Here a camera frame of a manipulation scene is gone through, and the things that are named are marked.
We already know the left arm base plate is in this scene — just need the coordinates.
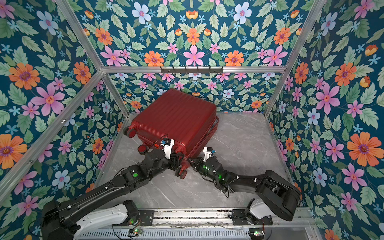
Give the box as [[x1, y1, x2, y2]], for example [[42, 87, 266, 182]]
[[119, 210, 155, 227]]

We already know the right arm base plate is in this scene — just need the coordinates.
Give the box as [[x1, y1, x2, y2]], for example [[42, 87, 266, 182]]
[[228, 209, 273, 226]]

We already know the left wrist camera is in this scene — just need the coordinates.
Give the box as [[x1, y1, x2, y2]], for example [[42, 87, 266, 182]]
[[161, 138, 175, 160]]

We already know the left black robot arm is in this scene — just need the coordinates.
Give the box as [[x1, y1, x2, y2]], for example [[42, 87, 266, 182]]
[[41, 149, 184, 240]]

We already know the aluminium cage frame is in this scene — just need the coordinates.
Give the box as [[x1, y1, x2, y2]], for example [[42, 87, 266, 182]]
[[0, 0, 326, 205]]

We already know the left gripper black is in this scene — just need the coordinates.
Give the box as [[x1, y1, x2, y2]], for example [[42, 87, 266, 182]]
[[149, 150, 187, 180]]

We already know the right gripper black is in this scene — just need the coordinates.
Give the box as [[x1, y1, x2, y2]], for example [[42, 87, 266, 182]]
[[187, 157, 219, 184]]

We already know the red hard-shell suitcase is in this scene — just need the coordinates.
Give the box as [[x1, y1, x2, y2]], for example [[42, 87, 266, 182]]
[[123, 89, 220, 179]]

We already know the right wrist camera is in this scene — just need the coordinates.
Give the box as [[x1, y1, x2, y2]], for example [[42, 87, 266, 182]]
[[203, 147, 216, 162]]

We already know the metal hook rail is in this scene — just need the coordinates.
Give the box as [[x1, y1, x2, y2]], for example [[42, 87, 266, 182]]
[[160, 66, 224, 74]]

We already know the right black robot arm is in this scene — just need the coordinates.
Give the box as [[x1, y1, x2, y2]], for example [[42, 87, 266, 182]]
[[188, 156, 301, 222]]

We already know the white slotted cable duct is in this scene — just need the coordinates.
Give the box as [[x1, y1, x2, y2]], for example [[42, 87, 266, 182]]
[[78, 229, 251, 240]]

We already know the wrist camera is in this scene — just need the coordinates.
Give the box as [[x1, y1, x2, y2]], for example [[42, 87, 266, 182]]
[[161, 138, 175, 160], [203, 147, 216, 162]]

